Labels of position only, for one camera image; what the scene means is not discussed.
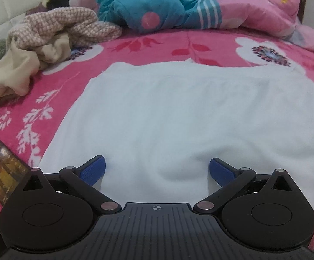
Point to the blue and pink floral quilt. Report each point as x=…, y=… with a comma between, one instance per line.
x=173, y=0

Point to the pink checked blanket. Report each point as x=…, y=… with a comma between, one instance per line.
x=51, y=21

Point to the purple pillow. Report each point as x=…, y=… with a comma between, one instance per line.
x=37, y=9

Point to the smartphone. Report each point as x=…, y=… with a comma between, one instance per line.
x=2, y=173

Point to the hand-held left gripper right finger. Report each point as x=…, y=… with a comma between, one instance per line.
x=222, y=172

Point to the wooden door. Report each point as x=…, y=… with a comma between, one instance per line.
x=303, y=5

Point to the pink and white headboard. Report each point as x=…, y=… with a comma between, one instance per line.
x=10, y=10

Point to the pink floral bed blanket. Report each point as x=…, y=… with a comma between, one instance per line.
x=222, y=48

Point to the white sweatshirt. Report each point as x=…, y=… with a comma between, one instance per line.
x=173, y=113

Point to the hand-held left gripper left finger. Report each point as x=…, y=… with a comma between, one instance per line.
x=93, y=172

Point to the beige garment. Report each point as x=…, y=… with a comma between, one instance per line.
x=13, y=70

